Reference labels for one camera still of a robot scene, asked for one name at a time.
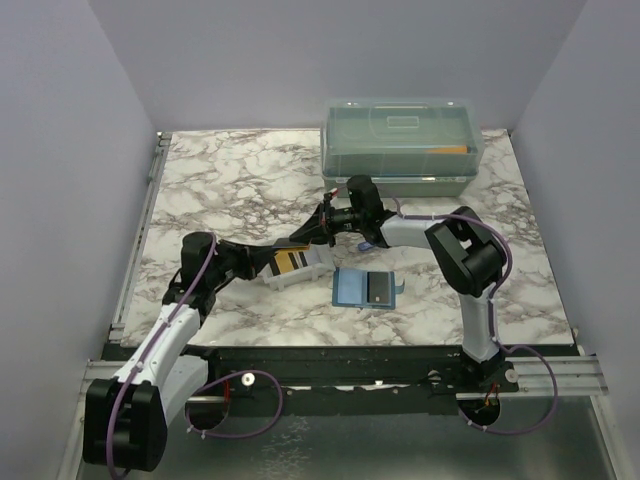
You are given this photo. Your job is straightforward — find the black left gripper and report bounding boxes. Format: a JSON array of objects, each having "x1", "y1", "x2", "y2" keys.
[{"x1": 207, "y1": 239, "x2": 278, "y2": 287}]

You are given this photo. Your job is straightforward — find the black VIP card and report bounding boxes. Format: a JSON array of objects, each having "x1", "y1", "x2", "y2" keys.
[{"x1": 367, "y1": 271, "x2": 392, "y2": 306}]

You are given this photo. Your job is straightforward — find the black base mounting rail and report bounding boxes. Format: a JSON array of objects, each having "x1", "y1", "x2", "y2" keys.
[{"x1": 183, "y1": 345, "x2": 519, "y2": 395}]

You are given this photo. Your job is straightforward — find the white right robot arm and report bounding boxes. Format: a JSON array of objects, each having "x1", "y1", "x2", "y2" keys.
[{"x1": 289, "y1": 175, "x2": 513, "y2": 392}]

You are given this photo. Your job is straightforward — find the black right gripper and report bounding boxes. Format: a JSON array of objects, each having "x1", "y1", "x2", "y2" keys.
[{"x1": 291, "y1": 200, "x2": 366, "y2": 248}]

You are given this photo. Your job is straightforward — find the clear lidded storage box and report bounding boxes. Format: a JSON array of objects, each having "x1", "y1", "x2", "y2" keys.
[{"x1": 320, "y1": 98, "x2": 485, "y2": 198}]

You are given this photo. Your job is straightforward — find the white plastic card tray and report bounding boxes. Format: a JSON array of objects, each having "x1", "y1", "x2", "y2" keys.
[{"x1": 259, "y1": 245, "x2": 335, "y2": 291}]

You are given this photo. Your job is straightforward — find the blue leather card holder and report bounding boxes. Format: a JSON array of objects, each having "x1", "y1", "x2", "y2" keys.
[{"x1": 332, "y1": 268, "x2": 405, "y2": 310}]

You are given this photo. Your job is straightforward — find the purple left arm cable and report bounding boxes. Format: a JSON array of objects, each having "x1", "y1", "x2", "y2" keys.
[{"x1": 104, "y1": 233, "x2": 285, "y2": 480}]

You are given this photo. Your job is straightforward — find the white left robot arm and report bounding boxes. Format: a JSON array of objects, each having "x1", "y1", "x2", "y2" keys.
[{"x1": 82, "y1": 232, "x2": 307, "y2": 479}]

